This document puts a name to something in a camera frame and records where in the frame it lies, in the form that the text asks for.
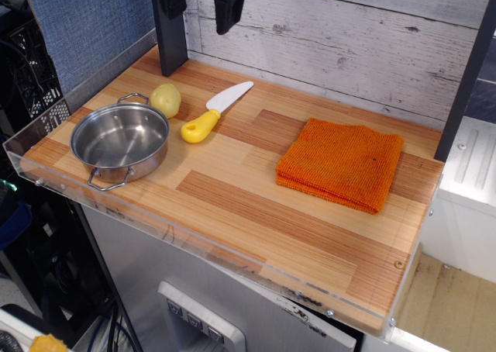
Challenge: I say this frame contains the clear acrylic table guard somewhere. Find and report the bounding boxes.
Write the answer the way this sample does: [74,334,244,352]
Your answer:
[8,49,443,351]

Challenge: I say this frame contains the stainless steel pot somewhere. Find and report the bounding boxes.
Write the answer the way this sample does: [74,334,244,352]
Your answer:
[70,93,170,192]

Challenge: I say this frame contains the yellow object bottom left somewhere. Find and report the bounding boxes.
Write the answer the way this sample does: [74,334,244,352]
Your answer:
[29,334,69,352]

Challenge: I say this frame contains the dark left frame post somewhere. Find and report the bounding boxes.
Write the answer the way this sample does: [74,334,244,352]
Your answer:
[152,0,188,77]

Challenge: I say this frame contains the folded orange cloth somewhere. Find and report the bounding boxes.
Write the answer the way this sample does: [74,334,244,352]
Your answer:
[276,118,404,215]

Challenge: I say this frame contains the yellow toy potato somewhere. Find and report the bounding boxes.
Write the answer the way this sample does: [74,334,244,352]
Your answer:
[150,83,182,119]

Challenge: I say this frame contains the black plastic crate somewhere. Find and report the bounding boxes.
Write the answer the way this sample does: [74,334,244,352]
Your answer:
[2,19,63,118]

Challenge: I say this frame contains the dark frame post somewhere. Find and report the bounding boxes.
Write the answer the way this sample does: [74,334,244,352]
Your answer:
[152,0,188,77]
[434,0,495,162]

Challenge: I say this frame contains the white aluminium side unit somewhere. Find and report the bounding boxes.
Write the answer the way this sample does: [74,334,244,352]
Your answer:
[419,117,495,282]

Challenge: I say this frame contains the dark right frame post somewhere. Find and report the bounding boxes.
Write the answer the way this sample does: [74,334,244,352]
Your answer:
[434,0,495,162]

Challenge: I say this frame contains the silver toy fridge cabinet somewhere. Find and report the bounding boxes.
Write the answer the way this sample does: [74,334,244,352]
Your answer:
[81,205,363,351]

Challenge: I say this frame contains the yellow handled white toy knife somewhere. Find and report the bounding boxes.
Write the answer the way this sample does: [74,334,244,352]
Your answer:
[181,81,254,143]

